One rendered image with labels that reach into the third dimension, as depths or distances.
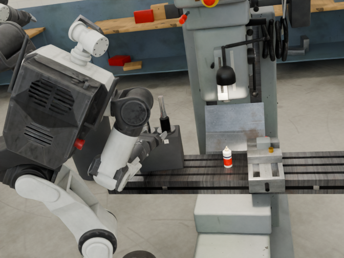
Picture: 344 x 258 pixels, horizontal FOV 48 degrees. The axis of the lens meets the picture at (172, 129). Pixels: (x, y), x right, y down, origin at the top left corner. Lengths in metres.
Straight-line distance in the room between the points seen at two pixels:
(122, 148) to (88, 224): 0.36
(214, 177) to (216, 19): 0.74
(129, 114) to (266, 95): 1.12
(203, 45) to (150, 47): 4.68
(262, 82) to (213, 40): 0.62
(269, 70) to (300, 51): 3.40
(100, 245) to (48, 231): 1.88
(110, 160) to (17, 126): 0.30
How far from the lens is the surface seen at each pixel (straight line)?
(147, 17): 5.47
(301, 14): 1.81
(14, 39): 1.25
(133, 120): 1.14
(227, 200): 1.80
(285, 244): 2.51
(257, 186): 1.69
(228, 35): 1.52
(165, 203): 3.20
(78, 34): 1.20
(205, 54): 1.54
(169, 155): 1.87
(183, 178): 1.83
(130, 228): 3.06
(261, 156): 1.74
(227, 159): 1.84
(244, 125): 2.12
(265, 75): 2.06
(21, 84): 1.08
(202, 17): 1.47
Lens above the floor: 1.98
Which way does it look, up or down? 28 degrees down
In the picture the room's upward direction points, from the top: 10 degrees counter-clockwise
